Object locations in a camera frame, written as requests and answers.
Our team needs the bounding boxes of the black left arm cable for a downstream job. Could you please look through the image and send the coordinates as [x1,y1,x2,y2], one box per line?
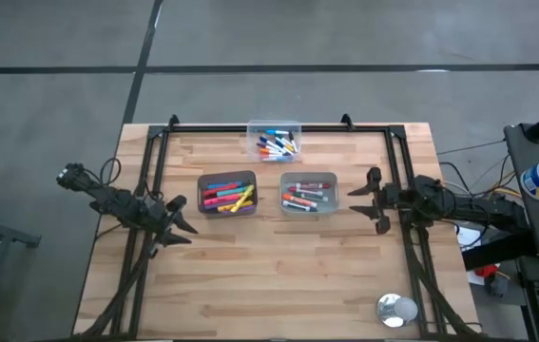
[99,157,124,187]

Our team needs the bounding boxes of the yellow floor cable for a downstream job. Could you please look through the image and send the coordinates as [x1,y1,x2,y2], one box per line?
[487,185,528,200]

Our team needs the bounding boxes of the small grey object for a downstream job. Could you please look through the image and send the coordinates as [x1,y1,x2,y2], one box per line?
[484,274,511,299]

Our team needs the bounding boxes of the shiny metal round container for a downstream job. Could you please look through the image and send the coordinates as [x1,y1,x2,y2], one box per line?
[375,292,420,330]

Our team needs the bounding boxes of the yellow Sharpie highlighter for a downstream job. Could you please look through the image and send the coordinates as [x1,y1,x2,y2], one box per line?
[230,184,256,214]

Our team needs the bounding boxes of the red highlighter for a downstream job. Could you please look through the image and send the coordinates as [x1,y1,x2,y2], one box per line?
[202,182,243,199]

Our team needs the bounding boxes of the white paper sheet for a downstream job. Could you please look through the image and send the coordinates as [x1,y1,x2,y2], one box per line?
[455,226,483,253]

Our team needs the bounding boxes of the pink highlighter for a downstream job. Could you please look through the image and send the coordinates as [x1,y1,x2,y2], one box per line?
[202,193,244,207]

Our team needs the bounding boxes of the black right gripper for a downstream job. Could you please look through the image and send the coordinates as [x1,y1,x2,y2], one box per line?
[346,166,413,236]

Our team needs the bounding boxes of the violet highlighter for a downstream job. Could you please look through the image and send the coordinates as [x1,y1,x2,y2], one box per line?
[223,204,257,216]

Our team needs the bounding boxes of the dark grey plastic bin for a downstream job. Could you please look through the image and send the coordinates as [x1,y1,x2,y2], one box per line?
[196,169,260,218]

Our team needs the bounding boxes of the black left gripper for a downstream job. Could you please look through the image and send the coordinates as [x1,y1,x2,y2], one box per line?
[146,193,200,260]

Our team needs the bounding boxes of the small red object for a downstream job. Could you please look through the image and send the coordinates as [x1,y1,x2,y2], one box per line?
[472,263,502,282]

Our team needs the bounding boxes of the blue highlighter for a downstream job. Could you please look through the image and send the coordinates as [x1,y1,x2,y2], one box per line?
[206,180,244,190]

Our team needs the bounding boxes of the teal highlighter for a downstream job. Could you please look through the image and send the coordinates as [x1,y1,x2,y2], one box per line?
[215,185,251,198]

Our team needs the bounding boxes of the orange-yellow highlighter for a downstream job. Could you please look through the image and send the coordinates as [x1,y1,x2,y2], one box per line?
[216,199,255,213]

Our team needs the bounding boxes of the black floor cable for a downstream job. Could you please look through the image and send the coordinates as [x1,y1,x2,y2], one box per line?
[436,137,508,158]

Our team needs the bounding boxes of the pale plastic bin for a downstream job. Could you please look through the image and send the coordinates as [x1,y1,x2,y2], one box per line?
[279,171,341,218]

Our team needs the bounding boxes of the black strap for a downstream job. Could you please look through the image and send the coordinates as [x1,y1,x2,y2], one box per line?
[460,231,539,273]

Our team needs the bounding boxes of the black cable bundle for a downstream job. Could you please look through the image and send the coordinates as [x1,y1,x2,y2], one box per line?
[72,227,156,340]
[409,227,485,340]

